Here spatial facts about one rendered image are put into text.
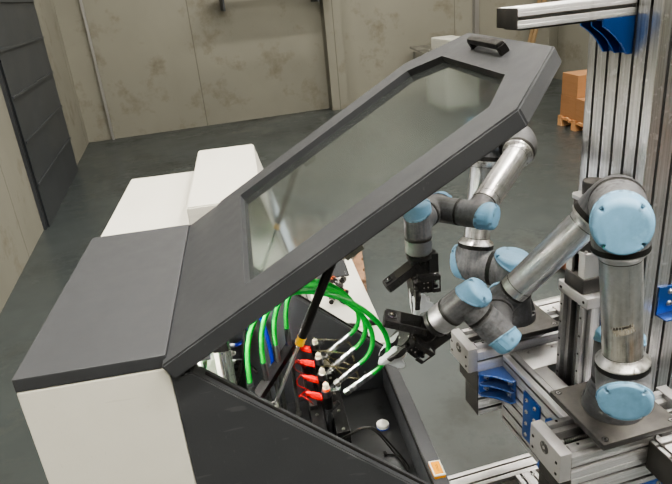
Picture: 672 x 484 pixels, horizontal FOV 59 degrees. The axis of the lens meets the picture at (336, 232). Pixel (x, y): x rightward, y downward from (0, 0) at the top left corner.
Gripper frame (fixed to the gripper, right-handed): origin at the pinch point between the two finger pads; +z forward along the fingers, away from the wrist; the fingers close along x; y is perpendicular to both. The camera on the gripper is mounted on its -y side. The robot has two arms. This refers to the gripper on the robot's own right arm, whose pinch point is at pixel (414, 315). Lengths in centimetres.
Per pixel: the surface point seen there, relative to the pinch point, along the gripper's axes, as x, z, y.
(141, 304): -25, -30, -68
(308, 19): 955, -39, 88
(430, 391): 114, 120, 38
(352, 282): 69, 22, -7
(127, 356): -45, -30, -68
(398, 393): -1.3, 25.4, -6.4
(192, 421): -47, -13, -59
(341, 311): 48, 22, -15
